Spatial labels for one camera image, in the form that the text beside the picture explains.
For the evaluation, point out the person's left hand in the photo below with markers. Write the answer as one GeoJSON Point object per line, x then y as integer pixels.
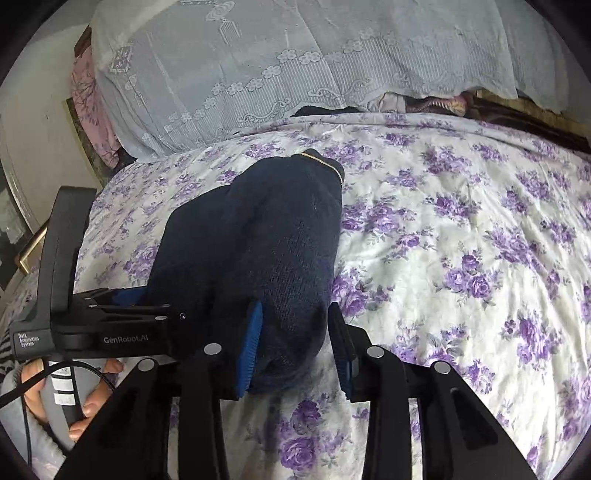
{"type": "Point", "coordinates": [92, 406]}

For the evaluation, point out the navy knitted cardigan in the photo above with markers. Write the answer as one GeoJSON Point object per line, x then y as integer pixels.
{"type": "Point", "coordinates": [268, 249]}

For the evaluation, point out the pink striped cloth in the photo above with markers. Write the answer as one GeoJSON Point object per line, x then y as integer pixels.
{"type": "Point", "coordinates": [429, 104]}

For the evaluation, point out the pink floral cloth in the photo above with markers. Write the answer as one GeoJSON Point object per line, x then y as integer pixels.
{"type": "Point", "coordinates": [92, 115]}

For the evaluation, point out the person's left forearm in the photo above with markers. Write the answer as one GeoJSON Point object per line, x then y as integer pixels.
{"type": "Point", "coordinates": [27, 443]}

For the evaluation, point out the white lace cover cloth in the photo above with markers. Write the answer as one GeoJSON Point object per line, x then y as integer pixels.
{"type": "Point", "coordinates": [277, 60]}

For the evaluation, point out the black cloth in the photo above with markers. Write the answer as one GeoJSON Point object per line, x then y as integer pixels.
{"type": "Point", "coordinates": [328, 110]}

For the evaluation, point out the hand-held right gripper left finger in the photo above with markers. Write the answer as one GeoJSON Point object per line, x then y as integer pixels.
{"type": "Point", "coordinates": [247, 355]}

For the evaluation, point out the purple floral bed sheet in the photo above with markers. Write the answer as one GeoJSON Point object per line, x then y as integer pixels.
{"type": "Point", "coordinates": [438, 230]}

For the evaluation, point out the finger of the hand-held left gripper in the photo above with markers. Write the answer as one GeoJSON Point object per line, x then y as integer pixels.
{"type": "Point", "coordinates": [124, 296]}
{"type": "Point", "coordinates": [138, 314]}

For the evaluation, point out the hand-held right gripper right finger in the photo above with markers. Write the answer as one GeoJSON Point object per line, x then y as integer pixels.
{"type": "Point", "coordinates": [344, 350]}

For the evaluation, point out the dark wooden bed frame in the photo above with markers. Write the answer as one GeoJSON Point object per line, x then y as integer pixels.
{"type": "Point", "coordinates": [531, 120]}

